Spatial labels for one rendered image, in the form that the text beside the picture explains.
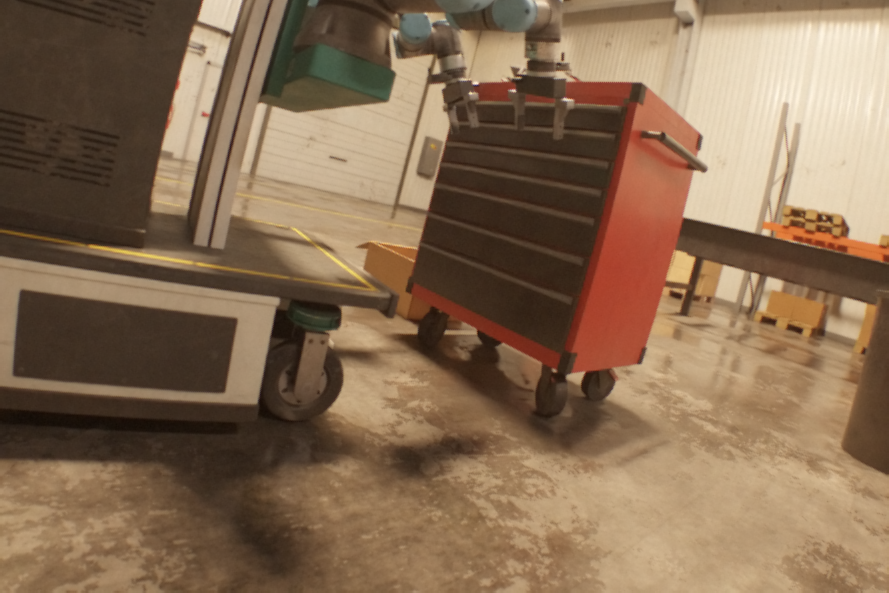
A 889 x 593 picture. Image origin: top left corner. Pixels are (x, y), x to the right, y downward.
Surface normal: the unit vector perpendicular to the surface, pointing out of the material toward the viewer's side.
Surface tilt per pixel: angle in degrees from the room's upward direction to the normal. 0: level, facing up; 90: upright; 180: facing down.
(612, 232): 90
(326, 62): 90
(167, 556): 0
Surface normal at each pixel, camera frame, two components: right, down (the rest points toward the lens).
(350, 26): 0.31, -0.22
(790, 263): -0.73, -0.15
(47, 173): 0.50, 0.18
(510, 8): -0.54, 0.34
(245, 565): 0.25, -0.97
